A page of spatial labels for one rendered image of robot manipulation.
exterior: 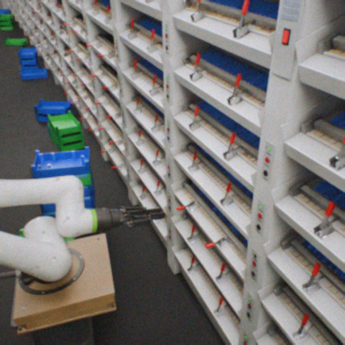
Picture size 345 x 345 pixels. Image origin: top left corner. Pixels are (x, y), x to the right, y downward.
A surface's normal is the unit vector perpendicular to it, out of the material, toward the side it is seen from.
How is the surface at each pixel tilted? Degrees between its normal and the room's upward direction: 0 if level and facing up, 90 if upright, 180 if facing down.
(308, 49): 90
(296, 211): 21
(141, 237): 0
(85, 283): 2
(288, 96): 90
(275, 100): 90
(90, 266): 2
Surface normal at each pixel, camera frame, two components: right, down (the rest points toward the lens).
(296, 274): -0.33, -0.72
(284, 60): -0.91, 0.22
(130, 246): 0.00, -0.86
